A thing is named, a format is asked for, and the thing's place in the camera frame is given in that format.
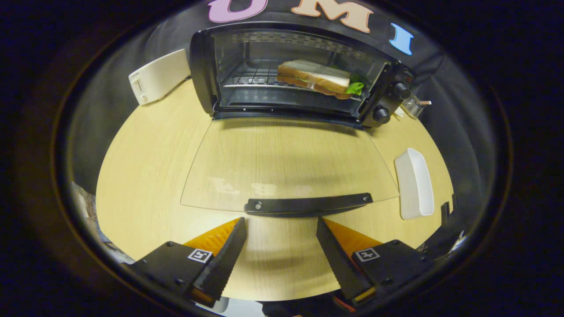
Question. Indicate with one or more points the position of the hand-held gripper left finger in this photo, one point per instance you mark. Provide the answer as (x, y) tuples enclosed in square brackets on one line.
[(224, 264)]

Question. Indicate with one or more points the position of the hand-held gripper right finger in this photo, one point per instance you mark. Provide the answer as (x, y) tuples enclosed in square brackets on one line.
[(337, 259)]

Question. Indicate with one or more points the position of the lettuce sandwich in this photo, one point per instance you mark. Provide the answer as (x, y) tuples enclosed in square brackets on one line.
[(317, 75)]

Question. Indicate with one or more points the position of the black toaster oven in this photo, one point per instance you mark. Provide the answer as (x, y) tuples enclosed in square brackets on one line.
[(202, 75)]

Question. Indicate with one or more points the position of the white bread toaster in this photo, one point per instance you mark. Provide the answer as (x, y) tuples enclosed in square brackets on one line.
[(158, 75)]

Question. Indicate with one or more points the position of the white rectangular dish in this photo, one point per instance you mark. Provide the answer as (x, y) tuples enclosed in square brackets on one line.
[(414, 185)]

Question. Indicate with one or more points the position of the small white object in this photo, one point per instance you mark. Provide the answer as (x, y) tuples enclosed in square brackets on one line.
[(399, 112)]

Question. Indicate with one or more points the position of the black backdrop cloth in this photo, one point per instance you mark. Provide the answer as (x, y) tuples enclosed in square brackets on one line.
[(88, 110)]

